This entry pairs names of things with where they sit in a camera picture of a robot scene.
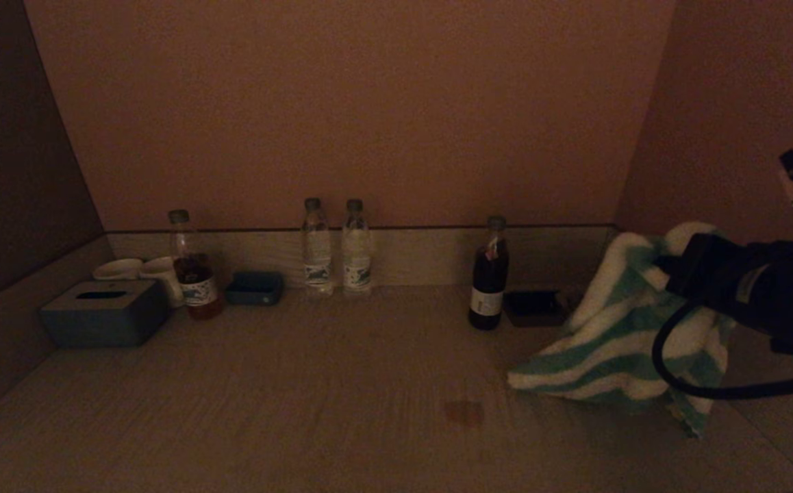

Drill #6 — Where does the teal white striped towel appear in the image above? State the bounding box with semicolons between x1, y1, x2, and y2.
506;221;737;440

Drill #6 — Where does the small black tray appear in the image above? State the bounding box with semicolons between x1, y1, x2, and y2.
504;289;572;328

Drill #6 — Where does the full dark tea bottle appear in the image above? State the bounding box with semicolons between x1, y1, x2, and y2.
468;215;511;331

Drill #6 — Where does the clear water bottle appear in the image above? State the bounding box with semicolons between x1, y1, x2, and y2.
301;197;335;297
342;199;374;296

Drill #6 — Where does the small teal tray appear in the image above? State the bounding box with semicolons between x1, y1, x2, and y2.
225;271;285;306

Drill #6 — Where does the half-full tea bottle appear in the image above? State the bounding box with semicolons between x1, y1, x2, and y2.
168;209;226;320

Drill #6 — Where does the white cup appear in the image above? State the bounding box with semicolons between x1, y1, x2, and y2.
140;256;186;309
92;257;144;281

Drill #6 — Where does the grey tissue box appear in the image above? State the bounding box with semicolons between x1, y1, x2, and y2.
39;279;171;349

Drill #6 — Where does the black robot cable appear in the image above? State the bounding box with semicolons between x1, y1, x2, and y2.
651;301;793;402

